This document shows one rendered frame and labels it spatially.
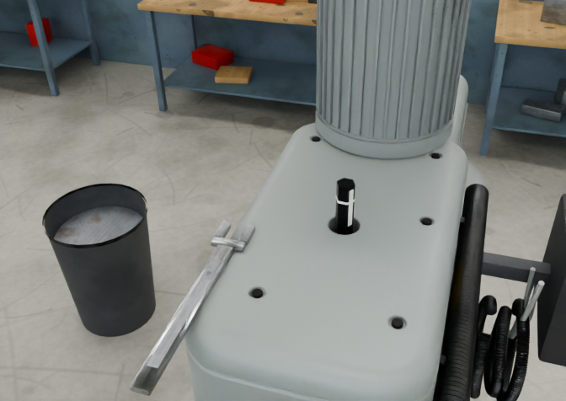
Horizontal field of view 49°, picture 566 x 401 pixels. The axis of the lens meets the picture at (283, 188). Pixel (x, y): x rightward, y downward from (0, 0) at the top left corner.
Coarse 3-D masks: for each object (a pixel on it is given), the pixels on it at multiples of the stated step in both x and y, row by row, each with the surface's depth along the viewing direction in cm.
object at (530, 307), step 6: (534, 270) 101; (528, 282) 103; (540, 282) 98; (528, 288) 104; (534, 288) 112; (540, 288) 99; (528, 294) 105; (534, 294) 100; (528, 300) 106; (534, 300) 101; (528, 306) 103; (534, 306) 112; (528, 312) 103; (522, 318) 105; (510, 330) 114; (510, 336) 112
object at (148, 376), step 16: (224, 224) 73; (224, 240) 71; (240, 240) 71; (224, 256) 68; (208, 272) 66; (192, 288) 64; (208, 288) 64; (192, 304) 62; (176, 320) 61; (192, 320) 61; (176, 336) 59; (160, 352) 57; (144, 368) 56; (160, 368) 56; (144, 384) 55
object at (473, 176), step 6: (468, 168) 143; (474, 168) 143; (468, 174) 141; (474, 174) 141; (480, 174) 141; (468, 180) 139; (474, 180) 139; (480, 180) 139; (486, 186) 137; (462, 204) 132; (450, 294) 122
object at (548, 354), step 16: (560, 208) 105; (560, 224) 102; (560, 240) 100; (544, 256) 113; (560, 256) 97; (560, 272) 95; (544, 288) 107; (560, 288) 94; (544, 304) 105; (560, 304) 95; (544, 320) 102; (560, 320) 97; (544, 336) 100; (560, 336) 98; (544, 352) 101; (560, 352) 100
